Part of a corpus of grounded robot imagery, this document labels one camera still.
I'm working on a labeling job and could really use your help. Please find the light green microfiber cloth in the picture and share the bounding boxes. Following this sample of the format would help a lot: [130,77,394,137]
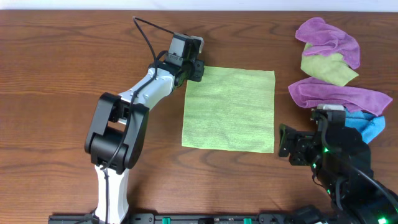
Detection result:
[182,67,275,153]

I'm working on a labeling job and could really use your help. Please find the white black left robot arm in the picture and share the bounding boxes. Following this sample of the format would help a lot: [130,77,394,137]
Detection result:
[85,33,205,223]

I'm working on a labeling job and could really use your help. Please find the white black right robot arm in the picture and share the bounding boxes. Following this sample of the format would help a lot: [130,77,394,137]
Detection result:
[279,122,397,223]

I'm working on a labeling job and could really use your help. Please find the lower purple cloth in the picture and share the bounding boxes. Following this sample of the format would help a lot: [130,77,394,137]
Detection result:
[288,78,392,116]

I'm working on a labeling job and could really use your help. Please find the purple cloth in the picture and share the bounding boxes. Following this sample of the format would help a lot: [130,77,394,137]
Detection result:
[295,17,360,70]
[288,78,392,116]

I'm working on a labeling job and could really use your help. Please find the blue cloth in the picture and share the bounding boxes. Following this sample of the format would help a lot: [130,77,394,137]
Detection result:
[345,110,386,144]

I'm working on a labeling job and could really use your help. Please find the olive green cloth in pile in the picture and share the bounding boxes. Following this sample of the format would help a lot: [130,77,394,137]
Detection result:
[300,53,359,86]

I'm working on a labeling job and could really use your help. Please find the upper purple cloth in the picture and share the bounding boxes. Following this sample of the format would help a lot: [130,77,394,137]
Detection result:
[295,17,360,70]

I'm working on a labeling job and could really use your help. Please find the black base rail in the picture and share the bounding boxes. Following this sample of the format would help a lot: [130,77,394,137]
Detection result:
[48,213,319,224]

